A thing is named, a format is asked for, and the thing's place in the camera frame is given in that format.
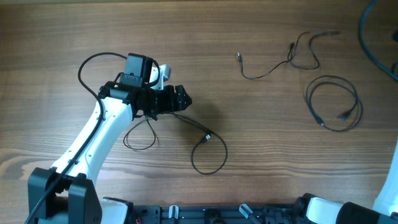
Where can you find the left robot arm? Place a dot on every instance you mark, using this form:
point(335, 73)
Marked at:
point(65, 193)

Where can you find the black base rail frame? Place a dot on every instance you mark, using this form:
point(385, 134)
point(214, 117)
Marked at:
point(270, 214)

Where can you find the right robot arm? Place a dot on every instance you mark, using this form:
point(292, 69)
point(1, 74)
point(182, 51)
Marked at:
point(311, 208)

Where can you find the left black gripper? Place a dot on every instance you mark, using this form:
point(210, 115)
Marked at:
point(170, 106)

